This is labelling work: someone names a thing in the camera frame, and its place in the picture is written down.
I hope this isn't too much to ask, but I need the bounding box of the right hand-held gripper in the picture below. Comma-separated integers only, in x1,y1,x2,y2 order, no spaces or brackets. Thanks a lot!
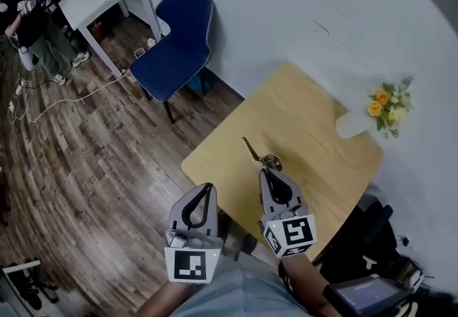
258,167,318,259

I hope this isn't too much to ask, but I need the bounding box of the black screen device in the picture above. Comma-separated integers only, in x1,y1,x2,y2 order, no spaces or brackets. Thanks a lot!
323,273,409,317

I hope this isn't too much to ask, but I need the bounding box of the white vase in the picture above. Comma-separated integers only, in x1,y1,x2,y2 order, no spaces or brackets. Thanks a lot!
335,110,376,140

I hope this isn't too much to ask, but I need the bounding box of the blue chair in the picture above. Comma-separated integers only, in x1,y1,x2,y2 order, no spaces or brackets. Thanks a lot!
129,0,216,125

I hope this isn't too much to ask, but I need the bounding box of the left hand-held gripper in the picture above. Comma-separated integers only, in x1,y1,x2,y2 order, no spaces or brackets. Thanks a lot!
164,182,225,286

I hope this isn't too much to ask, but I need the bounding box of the black shoes pile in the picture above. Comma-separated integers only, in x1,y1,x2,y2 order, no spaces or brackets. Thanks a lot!
6,257,60,311

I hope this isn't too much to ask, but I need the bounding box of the white plank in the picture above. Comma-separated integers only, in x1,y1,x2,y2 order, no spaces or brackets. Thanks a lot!
1,259,42,275

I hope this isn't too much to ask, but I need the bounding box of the person's left forearm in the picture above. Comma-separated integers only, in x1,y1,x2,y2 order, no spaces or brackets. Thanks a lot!
137,281,202,317

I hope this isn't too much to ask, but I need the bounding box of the person's right forearm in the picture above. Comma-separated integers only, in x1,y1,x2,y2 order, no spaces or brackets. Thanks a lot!
278,253,338,317

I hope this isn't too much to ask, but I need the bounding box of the white cable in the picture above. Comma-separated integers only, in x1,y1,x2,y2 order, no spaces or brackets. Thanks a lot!
6,71,127,127

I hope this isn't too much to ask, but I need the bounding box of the black office chair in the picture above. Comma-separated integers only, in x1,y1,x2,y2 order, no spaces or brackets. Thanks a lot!
317,196,427,296

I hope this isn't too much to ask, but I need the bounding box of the light blue shirt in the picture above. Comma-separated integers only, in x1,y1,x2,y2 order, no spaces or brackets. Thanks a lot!
170,253,309,317

